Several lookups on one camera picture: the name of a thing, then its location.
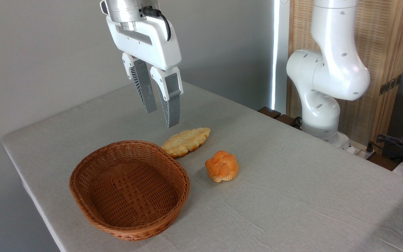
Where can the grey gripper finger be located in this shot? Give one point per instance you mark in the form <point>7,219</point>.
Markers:
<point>170,94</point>
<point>142,84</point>

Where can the white vertical frame post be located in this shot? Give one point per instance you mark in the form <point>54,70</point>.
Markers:
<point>281,52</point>

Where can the round knotted bread roll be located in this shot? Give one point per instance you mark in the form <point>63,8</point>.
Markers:
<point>222,166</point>

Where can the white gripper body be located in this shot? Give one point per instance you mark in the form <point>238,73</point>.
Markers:
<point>145,38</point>

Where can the wooden bamboo folding screen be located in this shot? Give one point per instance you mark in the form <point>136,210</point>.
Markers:
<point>383,42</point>

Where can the grey tablecloth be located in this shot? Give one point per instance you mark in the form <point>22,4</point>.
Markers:
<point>292,210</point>

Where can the dark metal screen hinge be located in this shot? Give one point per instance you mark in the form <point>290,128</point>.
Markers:
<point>390,84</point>

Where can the white power strip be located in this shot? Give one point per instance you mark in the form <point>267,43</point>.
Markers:
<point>360,150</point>

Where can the brown wicker basket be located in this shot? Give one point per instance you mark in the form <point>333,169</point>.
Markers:
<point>131,196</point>

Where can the long braided bread loaf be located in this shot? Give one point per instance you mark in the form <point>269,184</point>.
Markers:
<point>187,140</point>

